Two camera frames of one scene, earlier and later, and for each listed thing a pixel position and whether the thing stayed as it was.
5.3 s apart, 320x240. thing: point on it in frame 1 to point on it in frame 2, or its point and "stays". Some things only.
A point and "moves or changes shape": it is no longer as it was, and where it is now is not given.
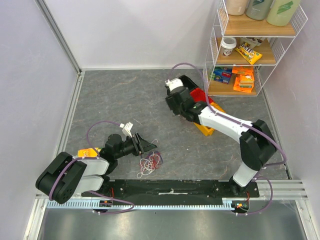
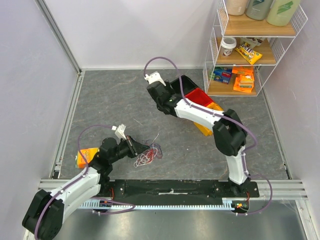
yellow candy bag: x=245 y=50 stays
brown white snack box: x=254 y=41 stays
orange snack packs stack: x=244 y=81 stays
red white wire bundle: x=150 y=163 moves or changes shape
